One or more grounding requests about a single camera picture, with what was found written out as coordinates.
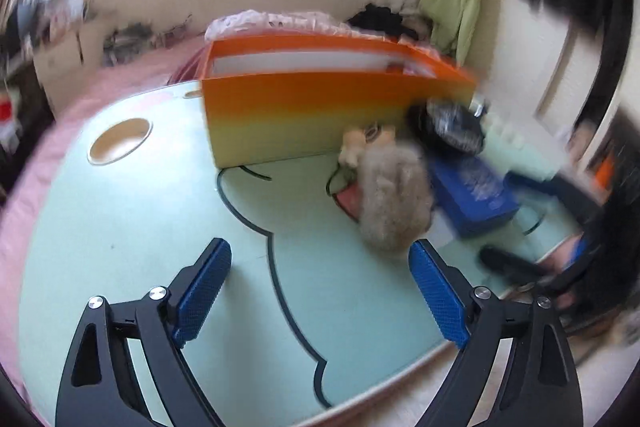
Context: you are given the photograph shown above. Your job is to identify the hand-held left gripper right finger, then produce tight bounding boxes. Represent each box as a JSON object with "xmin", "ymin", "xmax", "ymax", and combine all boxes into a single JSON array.
[{"xmin": 407, "ymin": 238, "xmax": 586, "ymax": 427}]

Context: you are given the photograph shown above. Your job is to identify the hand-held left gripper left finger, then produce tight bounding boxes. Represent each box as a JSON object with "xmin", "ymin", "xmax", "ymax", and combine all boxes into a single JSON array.
[{"xmin": 55, "ymin": 237, "xmax": 233, "ymax": 427}]

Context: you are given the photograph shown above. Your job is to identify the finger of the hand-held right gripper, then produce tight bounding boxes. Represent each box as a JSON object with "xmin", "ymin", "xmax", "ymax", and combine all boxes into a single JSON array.
[
  {"xmin": 479, "ymin": 246, "xmax": 551, "ymax": 289},
  {"xmin": 505, "ymin": 173, "xmax": 597, "ymax": 221}
]

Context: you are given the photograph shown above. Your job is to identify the blue packet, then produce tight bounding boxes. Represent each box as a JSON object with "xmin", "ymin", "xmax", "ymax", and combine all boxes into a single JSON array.
[{"xmin": 432, "ymin": 154, "xmax": 521, "ymax": 238}]

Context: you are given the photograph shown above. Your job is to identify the black plastic bag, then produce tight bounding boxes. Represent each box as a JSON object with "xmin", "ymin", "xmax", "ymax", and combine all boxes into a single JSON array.
[{"xmin": 407, "ymin": 99, "xmax": 488, "ymax": 155}]

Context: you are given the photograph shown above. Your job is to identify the grey fur pompom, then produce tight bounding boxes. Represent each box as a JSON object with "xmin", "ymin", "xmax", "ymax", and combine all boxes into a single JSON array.
[{"xmin": 357, "ymin": 144, "xmax": 436, "ymax": 253}]

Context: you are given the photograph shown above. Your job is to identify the orange gradient storage box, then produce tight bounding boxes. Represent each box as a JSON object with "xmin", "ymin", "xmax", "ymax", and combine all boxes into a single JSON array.
[{"xmin": 200, "ymin": 34, "xmax": 478, "ymax": 168}]

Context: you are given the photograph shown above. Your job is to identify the green cartoon print desktop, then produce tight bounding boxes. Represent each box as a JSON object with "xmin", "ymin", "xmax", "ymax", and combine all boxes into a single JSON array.
[{"xmin": 17, "ymin": 79, "xmax": 601, "ymax": 427}]

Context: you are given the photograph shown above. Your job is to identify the pile of black clothes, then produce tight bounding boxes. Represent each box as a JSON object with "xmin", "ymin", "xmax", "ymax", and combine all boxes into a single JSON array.
[{"xmin": 347, "ymin": 2, "xmax": 416, "ymax": 40}]

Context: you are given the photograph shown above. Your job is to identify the pink floral quilt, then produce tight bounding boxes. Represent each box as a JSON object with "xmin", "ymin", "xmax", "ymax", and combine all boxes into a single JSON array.
[{"xmin": 205, "ymin": 9, "xmax": 351, "ymax": 40}]

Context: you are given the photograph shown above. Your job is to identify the doll keychain with ring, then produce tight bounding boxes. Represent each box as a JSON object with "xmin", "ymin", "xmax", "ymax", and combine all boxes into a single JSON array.
[{"xmin": 339, "ymin": 122, "xmax": 396, "ymax": 168}]

